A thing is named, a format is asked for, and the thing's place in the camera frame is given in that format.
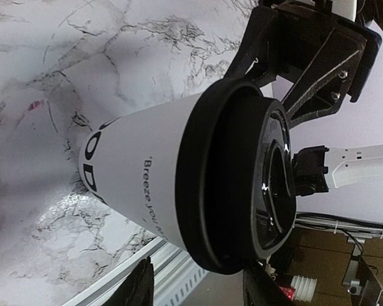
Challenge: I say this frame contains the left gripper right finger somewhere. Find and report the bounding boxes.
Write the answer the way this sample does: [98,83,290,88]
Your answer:
[243,259,295,305]

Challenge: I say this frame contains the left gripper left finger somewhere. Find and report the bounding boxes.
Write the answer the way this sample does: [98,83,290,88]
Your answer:
[63,258,154,306]

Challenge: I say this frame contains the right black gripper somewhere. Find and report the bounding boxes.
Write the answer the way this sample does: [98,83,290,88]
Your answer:
[224,1,382,128]

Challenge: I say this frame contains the black cup lid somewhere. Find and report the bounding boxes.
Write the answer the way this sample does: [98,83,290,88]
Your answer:
[175,78,296,275]

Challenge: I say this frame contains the white paper cup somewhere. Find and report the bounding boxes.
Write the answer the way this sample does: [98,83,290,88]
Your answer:
[79,94,200,249]

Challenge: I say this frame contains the white plastic bottle cap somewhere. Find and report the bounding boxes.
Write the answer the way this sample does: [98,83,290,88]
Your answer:
[290,275,317,303]

